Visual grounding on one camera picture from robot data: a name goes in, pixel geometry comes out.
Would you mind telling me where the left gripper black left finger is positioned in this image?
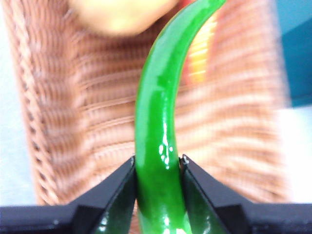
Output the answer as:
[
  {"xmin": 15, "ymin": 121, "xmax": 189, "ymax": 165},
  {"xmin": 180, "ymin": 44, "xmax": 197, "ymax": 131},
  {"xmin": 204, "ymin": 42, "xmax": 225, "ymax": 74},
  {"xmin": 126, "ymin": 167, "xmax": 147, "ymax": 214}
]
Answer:
[{"xmin": 0, "ymin": 156, "xmax": 137, "ymax": 234}]

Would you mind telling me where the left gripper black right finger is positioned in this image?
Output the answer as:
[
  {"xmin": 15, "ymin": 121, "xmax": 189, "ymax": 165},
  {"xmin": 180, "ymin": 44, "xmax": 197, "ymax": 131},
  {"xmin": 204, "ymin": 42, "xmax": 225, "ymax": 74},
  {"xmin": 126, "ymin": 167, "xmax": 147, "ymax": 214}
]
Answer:
[{"xmin": 179, "ymin": 153, "xmax": 312, "ymax": 234}]

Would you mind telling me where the brown wicker basket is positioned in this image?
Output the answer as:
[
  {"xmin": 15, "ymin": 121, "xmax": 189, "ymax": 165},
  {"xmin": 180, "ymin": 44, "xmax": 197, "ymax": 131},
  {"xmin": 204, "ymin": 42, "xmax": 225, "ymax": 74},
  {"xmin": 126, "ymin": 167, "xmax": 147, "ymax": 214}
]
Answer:
[{"xmin": 1, "ymin": 0, "xmax": 293, "ymax": 234}]

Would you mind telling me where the yellow-brown potato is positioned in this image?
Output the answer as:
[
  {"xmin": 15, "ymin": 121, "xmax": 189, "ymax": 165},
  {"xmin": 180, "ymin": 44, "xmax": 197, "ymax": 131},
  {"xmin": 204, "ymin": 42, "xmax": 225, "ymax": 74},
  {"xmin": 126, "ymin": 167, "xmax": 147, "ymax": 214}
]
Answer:
[{"xmin": 69, "ymin": 0, "xmax": 181, "ymax": 34}]

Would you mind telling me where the green pepper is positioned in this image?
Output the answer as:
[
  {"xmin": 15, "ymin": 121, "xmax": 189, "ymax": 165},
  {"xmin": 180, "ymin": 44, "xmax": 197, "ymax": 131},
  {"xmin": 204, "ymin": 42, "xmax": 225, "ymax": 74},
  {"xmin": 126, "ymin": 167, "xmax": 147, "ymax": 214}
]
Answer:
[{"xmin": 134, "ymin": 0, "xmax": 226, "ymax": 234}]

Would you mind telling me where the orange carrot with green leaves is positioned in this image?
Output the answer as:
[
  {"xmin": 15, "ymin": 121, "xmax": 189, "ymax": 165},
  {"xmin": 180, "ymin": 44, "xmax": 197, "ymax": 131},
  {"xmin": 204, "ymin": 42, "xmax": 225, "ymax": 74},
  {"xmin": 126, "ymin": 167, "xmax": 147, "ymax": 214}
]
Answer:
[{"xmin": 181, "ymin": 9, "xmax": 219, "ymax": 85}]

